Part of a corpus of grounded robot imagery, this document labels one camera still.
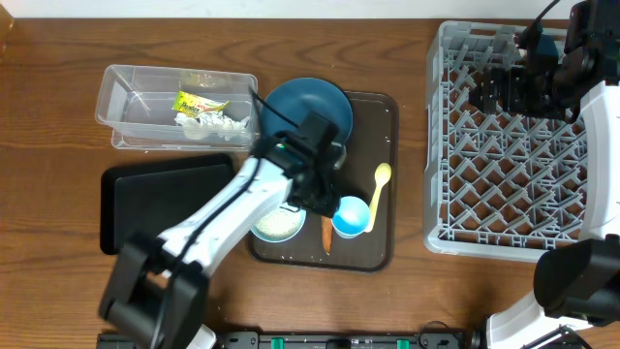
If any dark blue plate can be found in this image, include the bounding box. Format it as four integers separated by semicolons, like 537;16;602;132
260;78;354;145

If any light blue bowl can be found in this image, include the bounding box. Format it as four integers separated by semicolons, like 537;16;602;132
251;205;306;243

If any small blue cup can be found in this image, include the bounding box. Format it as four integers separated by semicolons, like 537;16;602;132
331;196;371;239

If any pale yellow plastic spoon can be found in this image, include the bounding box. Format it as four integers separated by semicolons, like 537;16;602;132
364;163;392;233

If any white tissue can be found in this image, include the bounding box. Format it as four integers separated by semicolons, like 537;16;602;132
174;111;250;141

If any yellow-green snack wrapper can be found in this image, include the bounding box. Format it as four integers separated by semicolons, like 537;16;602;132
172;91;230;117

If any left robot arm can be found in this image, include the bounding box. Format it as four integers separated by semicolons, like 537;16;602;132
98;112;342;349

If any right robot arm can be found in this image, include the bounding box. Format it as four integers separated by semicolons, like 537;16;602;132
469;0;619;348

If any grey dishwasher rack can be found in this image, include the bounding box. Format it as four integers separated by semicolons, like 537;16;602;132
423;20;588;263

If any clear plastic waste bin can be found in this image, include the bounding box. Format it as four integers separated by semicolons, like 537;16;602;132
95;65;258;151

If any orange carrot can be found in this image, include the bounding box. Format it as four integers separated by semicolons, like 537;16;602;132
322;216;333;255

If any dark brown serving tray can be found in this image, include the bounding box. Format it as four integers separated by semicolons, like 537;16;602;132
247;91;399;272

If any black plastic bin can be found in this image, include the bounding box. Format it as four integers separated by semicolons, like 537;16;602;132
100;153;234;255

